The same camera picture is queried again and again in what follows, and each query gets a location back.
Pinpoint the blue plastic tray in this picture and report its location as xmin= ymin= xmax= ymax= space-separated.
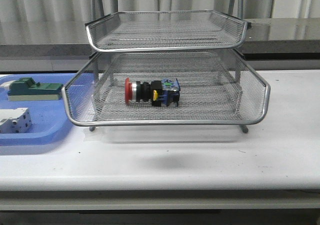
xmin=0 ymin=73 xmax=74 ymax=146

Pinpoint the red emergency stop push button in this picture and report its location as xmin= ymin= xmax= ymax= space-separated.
xmin=124 ymin=78 xmax=181 ymax=107

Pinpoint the white pleated curtain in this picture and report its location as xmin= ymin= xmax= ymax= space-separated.
xmin=0 ymin=0 xmax=320 ymax=22

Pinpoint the grey metal rack frame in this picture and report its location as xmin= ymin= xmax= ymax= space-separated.
xmin=89 ymin=0 xmax=249 ymax=134

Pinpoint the small white component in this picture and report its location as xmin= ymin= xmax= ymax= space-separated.
xmin=0 ymin=80 xmax=14 ymax=91

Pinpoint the green terminal block component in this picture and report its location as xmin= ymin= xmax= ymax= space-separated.
xmin=7 ymin=77 xmax=64 ymax=102

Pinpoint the silver mesh tray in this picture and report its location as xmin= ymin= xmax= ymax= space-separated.
xmin=85 ymin=10 xmax=248 ymax=53
xmin=62 ymin=49 xmax=271 ymax=127

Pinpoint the grey stone counter ledge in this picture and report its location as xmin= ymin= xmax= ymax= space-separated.
xmin=0 ymin=18 xmax=320 ymax=60

